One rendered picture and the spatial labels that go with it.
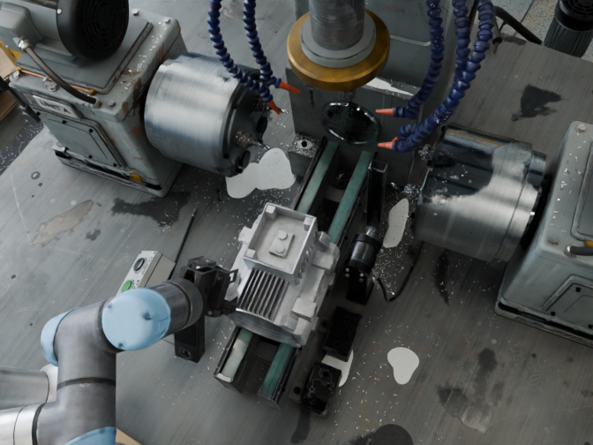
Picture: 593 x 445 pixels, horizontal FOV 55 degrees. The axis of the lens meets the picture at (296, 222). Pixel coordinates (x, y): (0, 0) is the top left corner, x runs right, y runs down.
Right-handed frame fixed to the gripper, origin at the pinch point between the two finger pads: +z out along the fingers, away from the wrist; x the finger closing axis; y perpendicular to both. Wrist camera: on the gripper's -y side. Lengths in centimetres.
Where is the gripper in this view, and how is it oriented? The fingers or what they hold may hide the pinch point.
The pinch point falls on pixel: (228, 293)
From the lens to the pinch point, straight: 108.1
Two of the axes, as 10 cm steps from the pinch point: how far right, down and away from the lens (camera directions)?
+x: -9.2, -3.1, 2.5
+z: 2.7, -0.4, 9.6
